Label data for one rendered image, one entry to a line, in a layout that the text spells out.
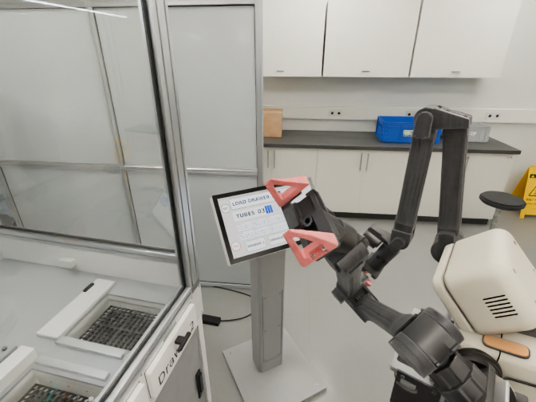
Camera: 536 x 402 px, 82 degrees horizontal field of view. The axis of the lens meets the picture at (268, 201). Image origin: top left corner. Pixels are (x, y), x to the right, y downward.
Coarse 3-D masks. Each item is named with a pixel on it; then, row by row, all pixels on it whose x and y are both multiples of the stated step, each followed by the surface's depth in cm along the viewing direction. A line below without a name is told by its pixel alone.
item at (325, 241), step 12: (324, 216) 48; (324, 228) 47; (336, 228) 48; (288, 240) 43; (312, 240) 44; (324, 240) 44; (336, 240) 45; (300, 252) 45; (312, 252) 46; (324, 252) 45; (300, 264) 47
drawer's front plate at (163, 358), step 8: (192, 304) 113; (184, 312) 110; (192, 312) 113; (184, 320) 107; (192, 320) 113; (176, 328) 103; (184, 328) 107; (192, 328) 114; (176, 336) 102; (184, 336) 108; (168, 344) 98; (160, 352) 95; (168, 352) 98; (160, 360) 93; (168, 360) 98; (176, 360) 104; (152, 368) 90; (160, 368) 94; (168, 368) 99; (152, 376) 90; (160, 376) 94; (152, 384) 90; (152, 392) 92
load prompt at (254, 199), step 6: (264, 192) 145; (234, 198) 139; (240, 198) 140; (246, 198) 141; (252, 198) 142; (258, 198) 143; (264, 198) 144; (270, 198) 145; (234, 204) 138; (240, 204) 139; (246, 204) 140; (252, 204) 141
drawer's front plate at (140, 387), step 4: (140, 384) 85; (144, 384) 86; (136, 388) 84; (140, 388) 84; (144, 388) 86; (132, 392) 83; (136, 392) 83; (140, 392) 84; (144, 392) 86; (132, 396) 82; (136, 396) 83; (140, 396) 85; (144, 396) 87; (128, 400) 82; (132, 400) 82; (136, 400) 83; (140, 400) 85; (144, 400) 87; (148, 400) 89
